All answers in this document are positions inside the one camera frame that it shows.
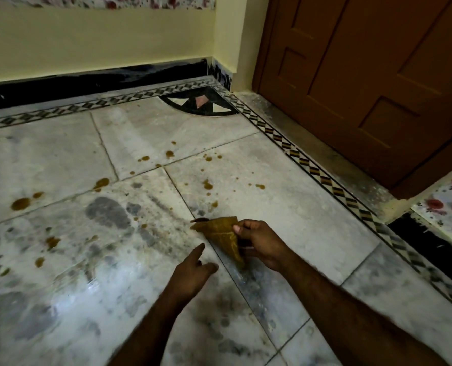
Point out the person's left forearm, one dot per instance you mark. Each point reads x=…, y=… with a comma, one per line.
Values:
x=150, y=335

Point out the person's left hand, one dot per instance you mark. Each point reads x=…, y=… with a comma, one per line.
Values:
x=189, y=278

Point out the person's right forearm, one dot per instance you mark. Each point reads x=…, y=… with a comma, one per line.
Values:
x=344, y=312

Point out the black skirting board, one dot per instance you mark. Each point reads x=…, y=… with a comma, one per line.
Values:
x=96, y=81

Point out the person's right hand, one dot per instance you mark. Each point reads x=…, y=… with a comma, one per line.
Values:
x=266, y=243

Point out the yellow-brown patterned cloth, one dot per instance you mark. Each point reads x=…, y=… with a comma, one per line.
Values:
x=220, y=234

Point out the red floral cover sheet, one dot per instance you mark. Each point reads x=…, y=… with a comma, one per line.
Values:
x=447, y=213
x=96, y=1

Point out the brown wooden door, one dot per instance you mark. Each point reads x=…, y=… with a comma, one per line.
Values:
x=363, y=72

